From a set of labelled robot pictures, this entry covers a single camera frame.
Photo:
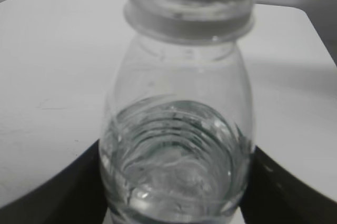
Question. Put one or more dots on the clear cestbon water bottle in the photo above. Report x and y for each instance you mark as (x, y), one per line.
(177, 138)

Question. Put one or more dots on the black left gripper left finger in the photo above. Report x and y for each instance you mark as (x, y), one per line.
(75, 195)

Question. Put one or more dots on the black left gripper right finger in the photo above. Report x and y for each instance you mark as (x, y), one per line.
(274, 195)

